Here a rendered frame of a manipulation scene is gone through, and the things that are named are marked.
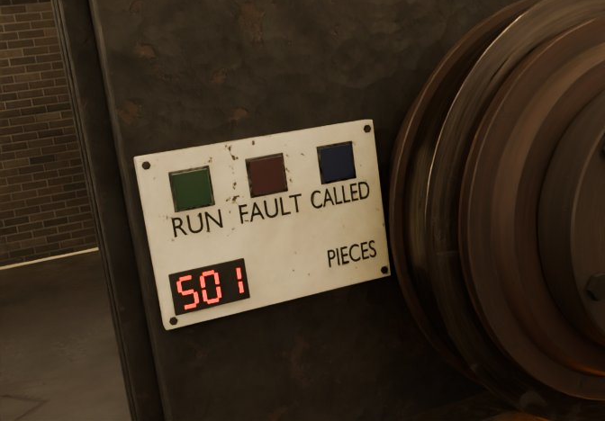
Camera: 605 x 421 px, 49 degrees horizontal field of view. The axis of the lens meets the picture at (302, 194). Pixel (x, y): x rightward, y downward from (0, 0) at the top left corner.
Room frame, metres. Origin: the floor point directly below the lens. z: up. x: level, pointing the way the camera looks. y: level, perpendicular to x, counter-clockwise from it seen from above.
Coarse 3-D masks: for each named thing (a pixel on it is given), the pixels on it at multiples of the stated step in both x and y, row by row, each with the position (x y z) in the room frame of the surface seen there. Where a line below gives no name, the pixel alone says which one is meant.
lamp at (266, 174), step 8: (256, 160) 0.69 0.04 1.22; (264, 160) 0.70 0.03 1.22; (272, 160) 0.70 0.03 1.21; (280, 160) 0.70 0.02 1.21; (256, 168) 0.69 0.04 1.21; (264, 168) 0.70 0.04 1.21; (272, 168) 0.70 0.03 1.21; (280, 168) 0.70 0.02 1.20; (256, 176) 0.69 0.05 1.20; (264, 176) 0.69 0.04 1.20; (272, 176) 0.70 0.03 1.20; (280, 176) 0.70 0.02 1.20; (256, 184) 0.69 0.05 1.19; (264, 184) 0.69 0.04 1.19; (272, 184) 0.70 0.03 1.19; (280, 184) 0.70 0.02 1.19; (256, 192) 0.69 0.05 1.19; (264, 192) 0.69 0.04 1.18
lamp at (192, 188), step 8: (176, 176) 0.67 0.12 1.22; (184, 176) 0.67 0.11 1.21; (192, 176) 0.67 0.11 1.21; (200, 176) 0.67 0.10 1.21; (208, 176) 0.68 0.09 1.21; (176, 184) 0.67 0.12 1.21; (184, 184) 0.67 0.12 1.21; (192, 184) 0.67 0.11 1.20; (200, 184) 0.67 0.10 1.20; (208, 184) 0.68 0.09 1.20; (176, 192) 0.67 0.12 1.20; (184, 192) 0.67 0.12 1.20; (192, 192) 0.67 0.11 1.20; (200, 192) 0.67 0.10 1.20; (208, 192) 0.68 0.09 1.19; (176, 200) 0.67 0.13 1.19; (184, 200) 0.67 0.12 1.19; (192, 200) 0.67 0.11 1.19; (200, 200) 0.67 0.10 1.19; (208, 200) 0.68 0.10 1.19; (184, 208) 0.67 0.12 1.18
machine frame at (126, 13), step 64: (64, 0) 0.75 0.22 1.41; (128, 0) 0.69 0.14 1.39; (192, 0) 0.71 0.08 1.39; (256, 0) 0.73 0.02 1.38; (320, 0) 0.75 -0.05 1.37; (384, 0) 0.78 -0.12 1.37; (448, 0) 0.80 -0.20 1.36; (512, 0) 0.83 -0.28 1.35; (64, 64) 1.15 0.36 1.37; (128, 64) 0.68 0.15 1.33; (192, 64) 0.70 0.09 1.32; (256, 64) 0.72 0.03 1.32; (320, 64) 0.75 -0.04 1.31; (384, 64) 0.77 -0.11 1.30; (128, 128) 0.68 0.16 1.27; (192, 128) 0.70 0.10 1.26; (256, 128) 0.72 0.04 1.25; (384, 128) 0.77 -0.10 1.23; (128, 192) 0.68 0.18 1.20; (384, 192) 0.77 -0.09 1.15; (128, 256) 0.75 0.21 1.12; (128, 320) 0.75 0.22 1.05; (256, 320) 0.71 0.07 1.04; (320, 320) 0.73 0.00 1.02; (384, 320) 0.76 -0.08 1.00; (128, 384) 0.94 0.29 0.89; (192, 384) 0.68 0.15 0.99; (256, 384) 0.71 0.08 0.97; (320, 384) 0.73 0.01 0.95; (384, 384) 0.76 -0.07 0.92; (448, 384) 0.78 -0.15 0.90
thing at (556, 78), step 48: (576, 48) 0.65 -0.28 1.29; (528, 96) 0.63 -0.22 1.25; (576, 96) 0.62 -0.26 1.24; (480, 144) 0.62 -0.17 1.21; (528, 144) 0.61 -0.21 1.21; (480, 192) 0.61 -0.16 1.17; (528, 192) 0.60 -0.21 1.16; (480, 240) 0.61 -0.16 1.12; (528, 240) 0.60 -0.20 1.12; (480, 288) 0.61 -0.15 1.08; (528, 288) 0.60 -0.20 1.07; (528, 336) 0.62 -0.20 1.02; (576, 336) 0.62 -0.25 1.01; (576, 384) 0.64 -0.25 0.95
